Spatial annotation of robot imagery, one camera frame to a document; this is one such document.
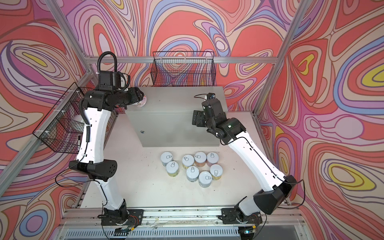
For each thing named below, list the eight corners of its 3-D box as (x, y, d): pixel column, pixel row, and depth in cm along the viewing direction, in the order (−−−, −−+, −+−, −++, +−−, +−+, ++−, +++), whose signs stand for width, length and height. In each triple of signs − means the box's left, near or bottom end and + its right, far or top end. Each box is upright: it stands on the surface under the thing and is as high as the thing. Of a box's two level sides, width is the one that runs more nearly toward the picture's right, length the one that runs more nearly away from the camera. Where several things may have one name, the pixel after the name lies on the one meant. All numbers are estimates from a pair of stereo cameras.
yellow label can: (166, 176, 88) (165, 173, 84) (168, 165, 93) (166, 161, 89) (178, 176, 88) (178, 173, 84) (179, 165, 93) (179, 161, 89)
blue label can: (186, 182, 86) (186, 178, 82) (186, 170, 91) (186, 166, 87) (199, 182, 86) (199, 178, 82) (198, 170, 91) (199, 166, 87)
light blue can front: (198, 187, 84) (199, 184, 80) (198, 174, 89) (198, 171, 85) (211, 187, 84) (212, 184, 80) (210, 174, 89) (211, 171, 85)
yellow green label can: (182, 169, 91) (181, 165, 87) (183, 158, 96) (182, 154, 91) (194, 169, 91) (194, 165, 87) (194, 158, 96) (194, 154, 91)
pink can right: (206, 166, 92) (207, 162, 88) (205, 156, 97) (206, 152, 92) (218, 166, 92) (219, 162, 88) (217, 156, 97) (218, 152, 92)
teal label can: (161, 167, 93) (159, 162, 88) (162, 156, 97) (161, 151, 93) (172, 167, 93) (171, 162, 88) (173, 156, 97) (172, 151, 93)
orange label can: (194, 166, 92) (194, 162, 88) (194, 156, 97) (194, 151, 92) (206, 166, 92) (206, 162, 88) (205, 156, 97) (205, 151, 92)
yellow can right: (210, 180, 87) (211, 176, 83) (209, 167, 92) (210, 164, 87) (222, 180, 87) (223, 176, 83) (220, 167, 92) (222, 164, 87)
